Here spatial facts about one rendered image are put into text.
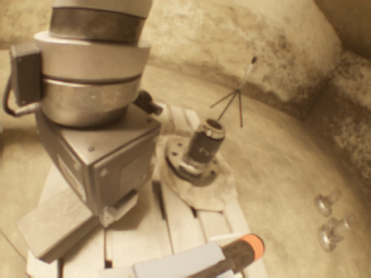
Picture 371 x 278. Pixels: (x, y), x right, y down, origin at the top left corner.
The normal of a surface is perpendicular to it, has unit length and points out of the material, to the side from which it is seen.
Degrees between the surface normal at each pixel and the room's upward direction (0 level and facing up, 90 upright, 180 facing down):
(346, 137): 90
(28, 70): 90
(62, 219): 0
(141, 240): 0
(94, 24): 90
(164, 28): 90
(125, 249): 0
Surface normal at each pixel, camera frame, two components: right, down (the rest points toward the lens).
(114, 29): 0.68, 0.61
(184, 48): 0.21, 0.64
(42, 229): 0.35, -0.76
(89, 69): 0.44, 0.66
